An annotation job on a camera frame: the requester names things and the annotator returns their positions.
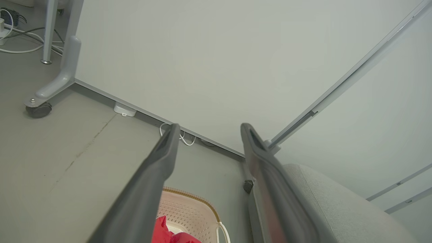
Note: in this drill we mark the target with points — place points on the large white partition panel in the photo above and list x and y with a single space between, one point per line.
219 60

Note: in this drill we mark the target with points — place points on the cream perforated laundry basket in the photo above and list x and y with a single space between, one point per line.
190 211

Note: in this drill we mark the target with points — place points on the white partition panel with rails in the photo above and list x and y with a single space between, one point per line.
388 118

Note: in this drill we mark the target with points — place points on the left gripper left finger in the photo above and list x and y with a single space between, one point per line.
148 185

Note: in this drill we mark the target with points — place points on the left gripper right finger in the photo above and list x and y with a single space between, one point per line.
273 195

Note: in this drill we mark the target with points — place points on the grey partition foot post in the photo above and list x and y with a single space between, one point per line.
65 72

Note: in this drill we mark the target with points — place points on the white power strip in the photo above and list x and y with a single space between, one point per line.
1 32

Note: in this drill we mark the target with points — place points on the small white floor box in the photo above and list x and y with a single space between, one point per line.
125 109

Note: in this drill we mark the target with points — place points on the black plug adapter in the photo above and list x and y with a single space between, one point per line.
12 16

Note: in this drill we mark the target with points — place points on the red and white garment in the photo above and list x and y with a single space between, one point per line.
162 234

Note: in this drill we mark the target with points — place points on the grey fabric sofa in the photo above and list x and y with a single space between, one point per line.
341 212

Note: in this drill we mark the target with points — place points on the grey metal table leg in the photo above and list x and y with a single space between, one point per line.
49 30

